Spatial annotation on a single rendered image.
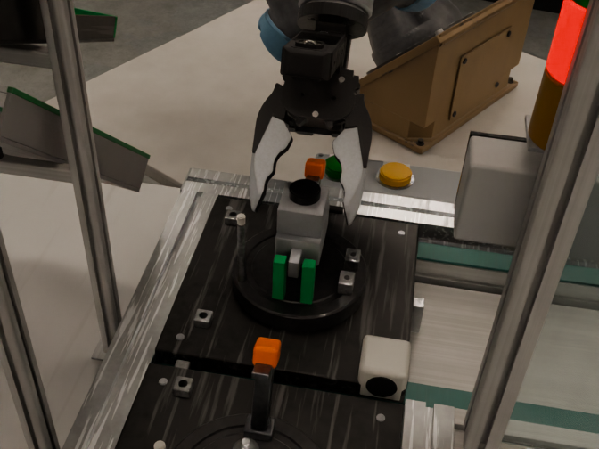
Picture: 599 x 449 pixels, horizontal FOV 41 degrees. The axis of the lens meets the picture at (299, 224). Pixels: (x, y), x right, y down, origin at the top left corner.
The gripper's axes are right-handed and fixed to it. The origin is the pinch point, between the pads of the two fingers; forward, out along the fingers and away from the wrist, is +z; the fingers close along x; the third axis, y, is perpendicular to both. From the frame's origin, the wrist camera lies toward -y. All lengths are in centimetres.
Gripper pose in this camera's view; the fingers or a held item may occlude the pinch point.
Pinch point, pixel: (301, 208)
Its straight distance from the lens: 76.0
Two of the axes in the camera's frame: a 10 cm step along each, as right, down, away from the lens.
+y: 0.9, 1.0, 9.9
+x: -9.8, -1.4, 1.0
